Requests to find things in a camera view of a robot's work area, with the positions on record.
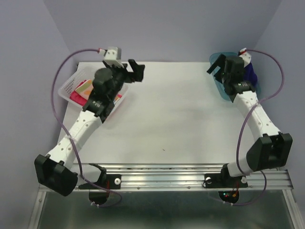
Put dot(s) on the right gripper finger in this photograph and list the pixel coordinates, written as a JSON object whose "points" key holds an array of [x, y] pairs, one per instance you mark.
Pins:
{"points": [[218, 57], [216, 65]]}

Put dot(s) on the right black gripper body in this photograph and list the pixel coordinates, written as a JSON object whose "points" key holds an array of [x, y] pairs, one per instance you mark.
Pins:
{"points": [[224, 78]]}

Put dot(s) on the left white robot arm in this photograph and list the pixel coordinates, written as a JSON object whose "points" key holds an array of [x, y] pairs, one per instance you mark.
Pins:
{"points": [[53, 170]]}

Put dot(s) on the white plastic basket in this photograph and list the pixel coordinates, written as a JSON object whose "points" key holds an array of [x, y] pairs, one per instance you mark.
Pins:
{"points": [[84, 74]]}

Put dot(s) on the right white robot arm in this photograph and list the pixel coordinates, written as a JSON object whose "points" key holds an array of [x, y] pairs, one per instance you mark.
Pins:
{"points": [[271, 147]]}

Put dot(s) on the pink microfiber towel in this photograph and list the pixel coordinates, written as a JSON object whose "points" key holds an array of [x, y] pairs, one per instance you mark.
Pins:
{"points": [[75, 97]]}

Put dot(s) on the purple towel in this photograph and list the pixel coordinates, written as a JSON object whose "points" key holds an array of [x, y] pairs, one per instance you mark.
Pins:
{"points": [[250, 75]]}

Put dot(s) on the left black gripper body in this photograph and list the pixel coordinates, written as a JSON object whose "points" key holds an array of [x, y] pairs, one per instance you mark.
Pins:
{"points": [[125, 78]]}

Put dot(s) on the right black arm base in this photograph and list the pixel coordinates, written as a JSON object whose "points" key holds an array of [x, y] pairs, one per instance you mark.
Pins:
{"points": [[229, 186]]}

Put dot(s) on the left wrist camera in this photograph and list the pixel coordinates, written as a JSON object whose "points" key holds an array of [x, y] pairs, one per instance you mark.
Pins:
{"points": [[111, 56]]}

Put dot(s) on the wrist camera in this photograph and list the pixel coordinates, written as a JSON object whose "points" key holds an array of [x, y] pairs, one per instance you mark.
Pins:
{"points": [[111, 56], [246, 56]]}

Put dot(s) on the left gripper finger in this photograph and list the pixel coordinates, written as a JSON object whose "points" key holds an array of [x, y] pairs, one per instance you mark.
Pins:
{"points": [[137, 73], [123, 69]]}

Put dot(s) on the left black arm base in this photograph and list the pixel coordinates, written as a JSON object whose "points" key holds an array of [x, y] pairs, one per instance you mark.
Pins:
{"points": [[103, 190]]}

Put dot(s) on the orange patterned towel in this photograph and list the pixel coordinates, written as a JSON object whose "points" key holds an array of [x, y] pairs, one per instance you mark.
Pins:
{"points": [[84, 89]]}

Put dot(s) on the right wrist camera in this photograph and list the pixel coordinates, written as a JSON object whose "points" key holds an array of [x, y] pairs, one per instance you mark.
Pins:
{"points": [[246, 56]]}

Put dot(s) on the aluminium mounting rail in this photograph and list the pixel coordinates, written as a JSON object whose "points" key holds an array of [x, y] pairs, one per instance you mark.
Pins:
{"points": [[188, 177]]}

